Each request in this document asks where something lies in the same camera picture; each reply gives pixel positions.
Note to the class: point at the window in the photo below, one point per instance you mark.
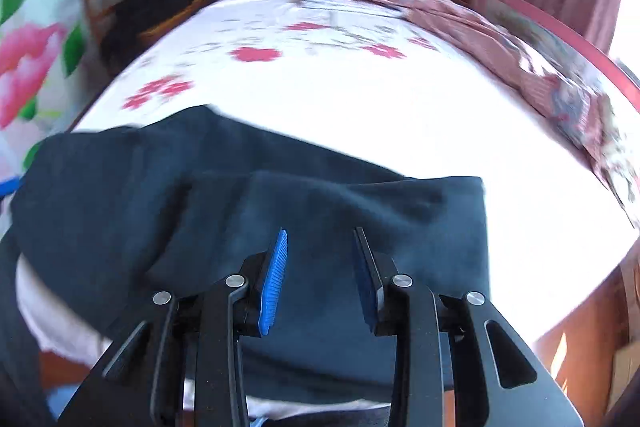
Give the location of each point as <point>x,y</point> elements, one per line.
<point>627,17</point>

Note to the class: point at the red bed rail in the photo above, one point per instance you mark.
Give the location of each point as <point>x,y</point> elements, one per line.
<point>550,23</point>

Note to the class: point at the black clothes pile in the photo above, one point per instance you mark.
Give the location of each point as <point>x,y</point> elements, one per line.
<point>145,12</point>

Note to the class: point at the white printed pillow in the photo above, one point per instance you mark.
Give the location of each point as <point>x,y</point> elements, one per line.
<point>340,2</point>

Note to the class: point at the dark printed sports pants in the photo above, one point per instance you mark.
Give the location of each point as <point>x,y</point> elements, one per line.
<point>150,187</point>

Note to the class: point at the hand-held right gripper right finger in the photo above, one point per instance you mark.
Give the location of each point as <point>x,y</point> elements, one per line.
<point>366,287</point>

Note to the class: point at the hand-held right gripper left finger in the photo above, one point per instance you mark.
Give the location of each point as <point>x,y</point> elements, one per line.
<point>274,287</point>

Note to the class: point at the pink checked quilt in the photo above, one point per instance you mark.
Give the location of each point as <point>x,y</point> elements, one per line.
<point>500,42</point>

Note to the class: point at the floral printed panel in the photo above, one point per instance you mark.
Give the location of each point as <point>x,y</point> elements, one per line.
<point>30,57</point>

